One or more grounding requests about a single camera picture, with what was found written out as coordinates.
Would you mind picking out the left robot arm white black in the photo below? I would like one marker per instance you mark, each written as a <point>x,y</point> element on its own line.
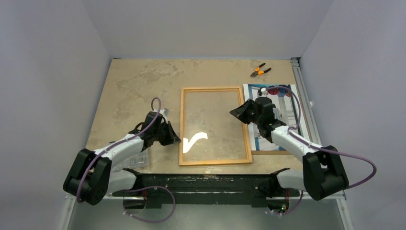
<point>92,174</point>

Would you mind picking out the clear plastic screw box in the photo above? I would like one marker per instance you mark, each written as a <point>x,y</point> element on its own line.
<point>136,160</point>

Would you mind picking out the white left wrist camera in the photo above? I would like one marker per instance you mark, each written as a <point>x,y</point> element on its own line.
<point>164,112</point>

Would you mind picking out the orange black pliers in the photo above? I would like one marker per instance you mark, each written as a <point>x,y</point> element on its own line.
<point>258,71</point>

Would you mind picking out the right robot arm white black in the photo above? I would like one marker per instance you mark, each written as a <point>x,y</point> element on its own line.
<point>322,173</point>

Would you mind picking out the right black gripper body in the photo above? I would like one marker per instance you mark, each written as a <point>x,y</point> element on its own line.
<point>248,110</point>

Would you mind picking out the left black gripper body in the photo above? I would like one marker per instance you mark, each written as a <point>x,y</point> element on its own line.
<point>163,134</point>

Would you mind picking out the aluminium extrusion rail front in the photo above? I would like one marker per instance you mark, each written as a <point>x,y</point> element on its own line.
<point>107,215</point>

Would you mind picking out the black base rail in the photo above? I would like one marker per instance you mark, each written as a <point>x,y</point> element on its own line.
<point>206,189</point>

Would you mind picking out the clear acrylic glass sheet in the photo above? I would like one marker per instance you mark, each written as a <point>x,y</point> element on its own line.
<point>208,112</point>

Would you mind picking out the orange wooden picture frame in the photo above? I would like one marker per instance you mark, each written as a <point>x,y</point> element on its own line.
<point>187,143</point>

